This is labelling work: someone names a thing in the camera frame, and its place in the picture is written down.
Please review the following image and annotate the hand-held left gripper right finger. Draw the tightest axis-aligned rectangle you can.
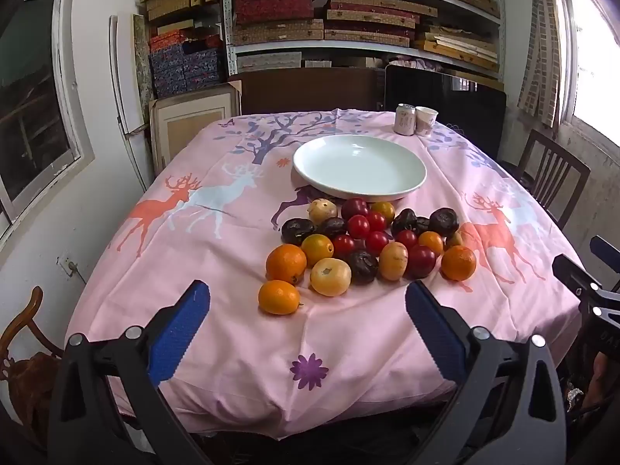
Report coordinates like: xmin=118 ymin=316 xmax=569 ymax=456
xmin=406 ymin=281 xmax=567 ymax=465

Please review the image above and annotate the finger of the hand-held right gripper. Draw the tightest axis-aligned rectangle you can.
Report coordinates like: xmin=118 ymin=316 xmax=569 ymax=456
xmin=590 ymin=236 xmax=620 ymax=272
xmin=552 ymin=254 xmax=602 ymax=297

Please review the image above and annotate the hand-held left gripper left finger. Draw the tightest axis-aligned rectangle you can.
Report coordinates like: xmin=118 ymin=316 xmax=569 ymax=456
xmin=48 ymin=279 xmax=214 ymax=465

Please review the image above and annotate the dark red plum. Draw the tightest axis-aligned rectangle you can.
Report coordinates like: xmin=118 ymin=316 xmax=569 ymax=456
xmin=407 ymin=245 xmax=437 ymax=279
xmin=341 ymin=197 xmax=370 ymax=221

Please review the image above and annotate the orange mandarin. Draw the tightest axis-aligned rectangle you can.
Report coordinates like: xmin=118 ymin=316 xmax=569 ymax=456
xmin=265 ymin=243 xmax=308 ymax=286
xmin=258 ymin=279 xmax=302 ymax=315
xmin=440 ymin=245 xmax=478 ymax=282

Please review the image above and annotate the oval yellow passion fruit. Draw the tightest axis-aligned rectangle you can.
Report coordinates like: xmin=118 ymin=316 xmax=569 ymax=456
xmin=378 ymin=241 xmax=409 ymax=282

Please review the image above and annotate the small orange tomato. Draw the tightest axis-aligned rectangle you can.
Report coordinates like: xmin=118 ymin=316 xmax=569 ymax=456
xmin=418 ymin=231 xmax=445 ymax=256

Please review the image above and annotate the yellow orange tomato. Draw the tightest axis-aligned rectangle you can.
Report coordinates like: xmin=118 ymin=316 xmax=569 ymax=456
xmin=301 ymin=234 xmax=335 ymax=267

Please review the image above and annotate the white plate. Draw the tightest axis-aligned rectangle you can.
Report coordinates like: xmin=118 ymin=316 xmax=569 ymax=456
xmin=292 ymin=134 xmax=428 ymax=203

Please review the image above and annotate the person's right hand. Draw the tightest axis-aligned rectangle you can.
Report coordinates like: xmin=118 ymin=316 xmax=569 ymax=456
xmin=584 ymin=351 xmax=620 ymax=410

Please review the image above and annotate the pink deer print tablecloth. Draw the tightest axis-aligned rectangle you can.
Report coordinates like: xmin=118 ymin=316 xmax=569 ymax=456
xmin=65 ymin=108 xmax=589 ymax=441

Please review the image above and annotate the dark slatted wooden chair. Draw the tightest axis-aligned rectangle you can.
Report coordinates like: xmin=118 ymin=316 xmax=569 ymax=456
xmin=499 ymin=128 xmax=592 ymax=231

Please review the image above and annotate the orange green tomato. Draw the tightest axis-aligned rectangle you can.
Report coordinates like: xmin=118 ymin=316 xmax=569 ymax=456
xmin=370 ymin=201 xmax=396 ymax=224

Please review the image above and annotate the brown carved wooden chair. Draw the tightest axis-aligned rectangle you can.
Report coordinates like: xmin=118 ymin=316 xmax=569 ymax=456
xmin=0 ymin=286 xmax=66 ymax=451

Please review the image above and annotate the bright white framed window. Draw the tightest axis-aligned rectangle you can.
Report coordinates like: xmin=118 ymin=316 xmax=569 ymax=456
xmin=557 ymin=0 xmax=620 ymax=146

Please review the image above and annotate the black glossy panel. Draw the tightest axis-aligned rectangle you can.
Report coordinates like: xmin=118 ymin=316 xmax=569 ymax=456
xmin=382 ymin=64 xmax=507 ymax=160

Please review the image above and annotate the white paper cup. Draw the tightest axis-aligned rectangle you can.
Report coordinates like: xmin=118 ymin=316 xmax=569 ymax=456
xmin=414 ymin=105 xmax=439 ymax=136

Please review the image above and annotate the pink white drink can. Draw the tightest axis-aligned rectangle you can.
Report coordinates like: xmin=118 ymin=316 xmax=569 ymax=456
xmin=393 ymin=103 xmax=417 ymax=135

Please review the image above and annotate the checkered beige curtain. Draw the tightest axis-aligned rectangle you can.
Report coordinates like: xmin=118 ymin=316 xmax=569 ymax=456
xmin=516 ymin=0 xmax=565 ymax=127

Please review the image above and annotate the white leaning board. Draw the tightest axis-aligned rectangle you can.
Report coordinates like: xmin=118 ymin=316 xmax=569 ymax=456
xmin=109 ymin=14 xmax=148 ymax=189

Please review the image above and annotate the stack of blue patterned boxes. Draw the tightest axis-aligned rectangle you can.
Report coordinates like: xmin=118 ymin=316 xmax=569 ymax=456
xmin=150 ymin=41 xmax=226 ymax=100

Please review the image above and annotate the grey stone slab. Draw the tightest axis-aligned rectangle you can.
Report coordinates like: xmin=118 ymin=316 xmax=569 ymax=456
xmin=133 ymin=14 xmax=153 ymax=129

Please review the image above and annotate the pink cloth bundle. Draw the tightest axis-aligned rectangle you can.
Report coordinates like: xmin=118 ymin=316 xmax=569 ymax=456
xmin=387 ymin=55 xmax=437 ymax=71

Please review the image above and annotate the grey framed window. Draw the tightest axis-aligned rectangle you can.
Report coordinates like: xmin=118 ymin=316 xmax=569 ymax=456
xmin=0 ymin=0 xmax=95 ymax=233

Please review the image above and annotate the dark brown wooden headboard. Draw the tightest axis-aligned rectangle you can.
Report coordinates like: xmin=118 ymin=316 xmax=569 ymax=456
xmin=239 ymin=67 xmax=386 ymax=116

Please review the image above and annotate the white metal shelf rack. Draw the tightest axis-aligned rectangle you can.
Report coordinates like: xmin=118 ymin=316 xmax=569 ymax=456
xmin=222 ymin=0 xmax=505 ymax=83

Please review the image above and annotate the stack of red patterned boxes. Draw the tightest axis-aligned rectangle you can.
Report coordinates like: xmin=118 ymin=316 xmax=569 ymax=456
xmin=232 ymin=0 xmax=330 ymax=25

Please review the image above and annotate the light wooden picture frame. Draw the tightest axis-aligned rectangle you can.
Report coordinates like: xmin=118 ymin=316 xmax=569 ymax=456
xmin=149 ymin=82 xmax=242 ymax=175

